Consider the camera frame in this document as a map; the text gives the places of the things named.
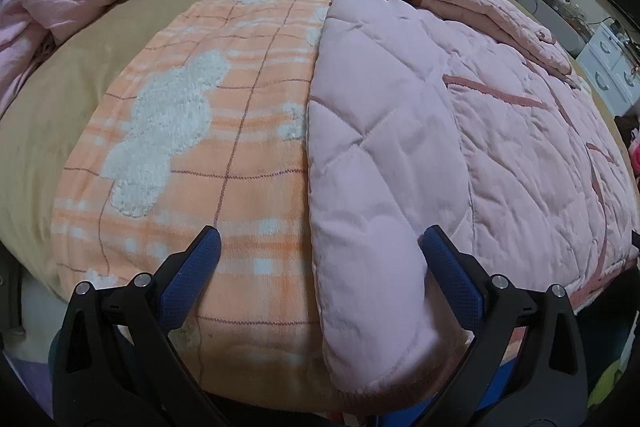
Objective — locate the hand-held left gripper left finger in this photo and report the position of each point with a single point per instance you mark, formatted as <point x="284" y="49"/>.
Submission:
<point x="192" y="269"/>

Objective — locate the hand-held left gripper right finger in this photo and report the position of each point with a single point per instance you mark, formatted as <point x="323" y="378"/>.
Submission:
<point x="450" y="269"/>

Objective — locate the pink quilted jacket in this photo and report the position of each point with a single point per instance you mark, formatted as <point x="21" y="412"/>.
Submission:
<point x="450" y="132"/>

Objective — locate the orange plaid blanket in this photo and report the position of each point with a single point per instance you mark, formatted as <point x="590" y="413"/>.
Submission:
<point x="200" y="117"/>

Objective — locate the bed with tan sheet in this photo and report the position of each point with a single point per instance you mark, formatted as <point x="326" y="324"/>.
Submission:
<point x="65" y="107"/>

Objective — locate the pink and yellow cloth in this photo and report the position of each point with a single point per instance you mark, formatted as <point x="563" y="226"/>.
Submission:
<point x="634" y="147"/>

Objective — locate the white drawer cabinet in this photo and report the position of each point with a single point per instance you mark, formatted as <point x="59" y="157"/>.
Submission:
<point x="607" y="64"/>

